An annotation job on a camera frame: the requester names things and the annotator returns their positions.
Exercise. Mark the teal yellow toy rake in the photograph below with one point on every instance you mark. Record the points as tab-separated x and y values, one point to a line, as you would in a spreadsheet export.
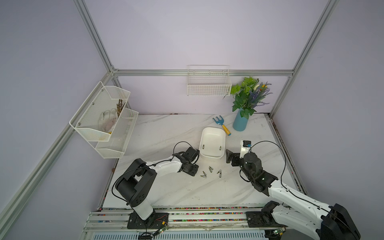
220	121

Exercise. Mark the white wire wall basket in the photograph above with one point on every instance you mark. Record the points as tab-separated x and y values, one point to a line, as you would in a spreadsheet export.
209	80

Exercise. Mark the white mesh shelf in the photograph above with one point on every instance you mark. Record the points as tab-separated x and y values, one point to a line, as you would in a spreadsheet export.
102	98
116	147

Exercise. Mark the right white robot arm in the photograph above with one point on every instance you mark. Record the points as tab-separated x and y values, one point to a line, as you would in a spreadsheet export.
293	209

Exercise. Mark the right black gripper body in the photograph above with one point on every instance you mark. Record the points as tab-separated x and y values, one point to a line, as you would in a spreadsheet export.
237	160

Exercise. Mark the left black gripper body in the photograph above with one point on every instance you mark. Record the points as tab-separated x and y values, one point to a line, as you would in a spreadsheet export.
192	169

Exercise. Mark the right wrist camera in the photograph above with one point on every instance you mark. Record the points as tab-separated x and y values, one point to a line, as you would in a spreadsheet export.
245	148

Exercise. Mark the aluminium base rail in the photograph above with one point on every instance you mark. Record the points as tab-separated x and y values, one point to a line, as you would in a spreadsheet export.
179	219

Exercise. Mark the upper white mesh shelf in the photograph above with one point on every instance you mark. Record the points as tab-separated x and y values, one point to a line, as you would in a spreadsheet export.
102	98

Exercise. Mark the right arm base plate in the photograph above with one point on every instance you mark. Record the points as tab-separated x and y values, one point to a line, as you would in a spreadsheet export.
261	220

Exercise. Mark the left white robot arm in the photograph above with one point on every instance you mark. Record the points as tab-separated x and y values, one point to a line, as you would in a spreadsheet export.
135	183

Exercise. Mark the clear plastic bag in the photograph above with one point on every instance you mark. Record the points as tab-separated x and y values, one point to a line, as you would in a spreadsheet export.
107	121

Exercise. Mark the aluminium frame corner post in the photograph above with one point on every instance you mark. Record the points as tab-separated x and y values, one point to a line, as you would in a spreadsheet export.
324	17

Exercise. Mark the artificial green plant bouquet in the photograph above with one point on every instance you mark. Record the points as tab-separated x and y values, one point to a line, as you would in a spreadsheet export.
248	95

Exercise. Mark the teal cylindrical vase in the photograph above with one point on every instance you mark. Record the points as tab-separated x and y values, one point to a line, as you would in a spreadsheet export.
240	123

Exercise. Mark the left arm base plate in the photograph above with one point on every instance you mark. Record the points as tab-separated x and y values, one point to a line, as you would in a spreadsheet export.
155	221

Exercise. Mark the brown dried twigs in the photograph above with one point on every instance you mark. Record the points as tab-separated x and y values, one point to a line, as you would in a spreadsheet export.
120	107

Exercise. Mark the lower white mesh shelf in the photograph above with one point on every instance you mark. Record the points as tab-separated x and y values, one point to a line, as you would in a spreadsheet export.
116	147

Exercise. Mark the white plastic storage box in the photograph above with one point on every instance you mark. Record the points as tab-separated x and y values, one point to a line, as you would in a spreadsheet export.
212	138

